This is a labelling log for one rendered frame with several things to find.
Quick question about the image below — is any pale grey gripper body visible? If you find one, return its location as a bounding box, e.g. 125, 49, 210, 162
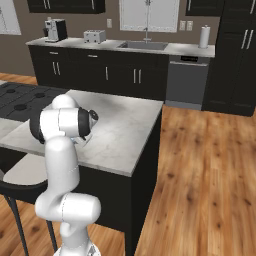
70, 135, 92, 146

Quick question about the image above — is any black stool with white seat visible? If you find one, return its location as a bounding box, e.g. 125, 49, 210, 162
0, 153, 58, 256

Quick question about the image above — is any black base cupboard run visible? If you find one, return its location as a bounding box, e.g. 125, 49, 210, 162
27, 45, 170, 102

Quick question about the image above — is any black hob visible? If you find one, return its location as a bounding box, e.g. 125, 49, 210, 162
0, 81, 70, 123

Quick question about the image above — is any silver toaster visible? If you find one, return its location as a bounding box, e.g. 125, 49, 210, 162
82, 29, 108, 45

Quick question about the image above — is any silver and black coffee machine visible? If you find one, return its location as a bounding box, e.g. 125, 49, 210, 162
42, 17, 69, 44

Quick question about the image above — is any grey sink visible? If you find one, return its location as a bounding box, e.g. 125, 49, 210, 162
116, 40, 170, 52

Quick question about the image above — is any grey dishwasher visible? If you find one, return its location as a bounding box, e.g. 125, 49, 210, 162
165, 54, 211, 111

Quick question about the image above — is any silver tap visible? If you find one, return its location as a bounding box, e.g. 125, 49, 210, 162
142, 27, 153, 43

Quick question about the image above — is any white single window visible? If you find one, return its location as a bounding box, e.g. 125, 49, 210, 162
0, 0, 22, 36

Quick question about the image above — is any white double window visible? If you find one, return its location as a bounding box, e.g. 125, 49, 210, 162
118, 0, 181, 34

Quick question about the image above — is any white paper towel roll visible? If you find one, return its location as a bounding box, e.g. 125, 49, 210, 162
198, 24, 212, 50

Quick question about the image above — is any tall black cupboard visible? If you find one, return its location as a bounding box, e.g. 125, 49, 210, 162
201, 0, 256, 118

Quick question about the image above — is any wide black wall cupboard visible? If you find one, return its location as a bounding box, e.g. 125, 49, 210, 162
26, 0, 107, 15

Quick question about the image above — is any narrow black wall cupboard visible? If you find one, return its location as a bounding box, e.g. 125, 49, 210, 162
184, 0, 225, 17

